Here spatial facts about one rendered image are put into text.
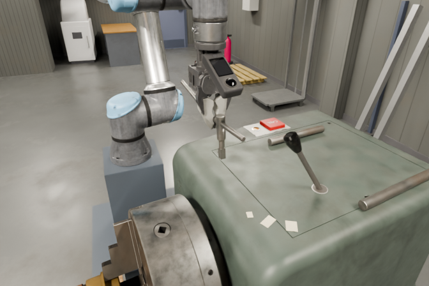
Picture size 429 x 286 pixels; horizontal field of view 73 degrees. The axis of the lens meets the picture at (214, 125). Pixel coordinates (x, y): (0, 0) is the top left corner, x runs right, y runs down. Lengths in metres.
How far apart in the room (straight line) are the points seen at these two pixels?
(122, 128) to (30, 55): 5.96
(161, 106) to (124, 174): 0.26
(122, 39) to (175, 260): 6.31
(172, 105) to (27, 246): 1.82
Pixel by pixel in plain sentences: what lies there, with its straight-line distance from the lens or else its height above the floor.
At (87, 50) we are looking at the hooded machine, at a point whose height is 0.30.
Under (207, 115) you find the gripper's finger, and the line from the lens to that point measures 0.69.
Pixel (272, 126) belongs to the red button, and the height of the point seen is 1.27.
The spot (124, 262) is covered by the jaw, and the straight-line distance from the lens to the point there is 0.72.
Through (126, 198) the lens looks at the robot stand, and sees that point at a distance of 1.11.
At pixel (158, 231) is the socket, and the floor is 1.23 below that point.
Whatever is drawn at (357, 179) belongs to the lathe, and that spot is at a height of 1.26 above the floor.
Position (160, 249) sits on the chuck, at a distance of 0.61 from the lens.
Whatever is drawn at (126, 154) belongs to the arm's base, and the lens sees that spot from 1.05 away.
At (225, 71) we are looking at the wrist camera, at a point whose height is 1.51.
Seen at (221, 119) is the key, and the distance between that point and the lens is 0.67.
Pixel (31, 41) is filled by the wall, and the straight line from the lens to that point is 6.84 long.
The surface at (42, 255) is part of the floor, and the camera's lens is 2.47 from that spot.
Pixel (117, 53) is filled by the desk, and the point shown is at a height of 0.27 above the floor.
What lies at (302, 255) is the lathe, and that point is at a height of 1.25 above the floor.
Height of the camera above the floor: 1.68
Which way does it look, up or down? 26 degrees down
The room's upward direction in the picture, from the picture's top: straight up
